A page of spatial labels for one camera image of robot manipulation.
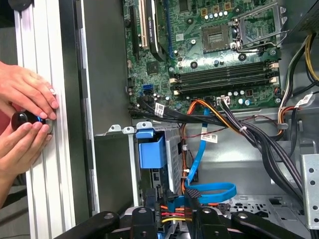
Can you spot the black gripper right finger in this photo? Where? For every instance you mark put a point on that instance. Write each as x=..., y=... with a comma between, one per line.
x=209, y=224

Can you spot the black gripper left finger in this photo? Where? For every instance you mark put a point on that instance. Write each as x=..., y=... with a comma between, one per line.
x=144, y=224

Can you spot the hard disk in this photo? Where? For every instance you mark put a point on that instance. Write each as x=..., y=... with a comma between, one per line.
x=152, y=154

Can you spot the silver disk bay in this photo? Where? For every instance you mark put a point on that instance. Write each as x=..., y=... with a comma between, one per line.
x=133, y=161

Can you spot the person's right hand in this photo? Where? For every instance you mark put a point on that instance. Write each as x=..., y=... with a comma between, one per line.
x=22, y=149

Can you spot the person's left hand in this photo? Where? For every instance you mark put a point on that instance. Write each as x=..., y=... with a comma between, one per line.
x=27, y=87

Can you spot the silver optical drive cage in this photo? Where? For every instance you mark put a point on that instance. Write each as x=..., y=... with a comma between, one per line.
x=311, y=189

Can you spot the green motherboard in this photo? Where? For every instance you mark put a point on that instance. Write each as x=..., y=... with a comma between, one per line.
x=164, y=82

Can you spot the black RAM slot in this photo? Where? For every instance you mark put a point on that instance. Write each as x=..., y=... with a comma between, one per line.
x=224, y=75
x=224, y=69
x=224, y=80

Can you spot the black open PC case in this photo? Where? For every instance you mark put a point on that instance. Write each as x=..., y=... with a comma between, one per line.
x=109, y=74

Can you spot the CPU socket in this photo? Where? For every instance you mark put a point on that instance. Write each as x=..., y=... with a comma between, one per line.
x=215, y=37

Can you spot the black graphics card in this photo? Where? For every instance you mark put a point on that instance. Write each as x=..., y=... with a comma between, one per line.
x=154, y=32

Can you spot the black expansion slot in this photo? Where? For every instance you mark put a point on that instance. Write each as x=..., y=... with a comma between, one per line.
x=134, y=32

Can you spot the cream expansion slot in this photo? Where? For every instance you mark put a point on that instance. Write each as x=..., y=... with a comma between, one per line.
x=144, y=30

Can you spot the metal socket cover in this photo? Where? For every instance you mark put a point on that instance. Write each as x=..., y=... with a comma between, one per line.
x=279, y=25

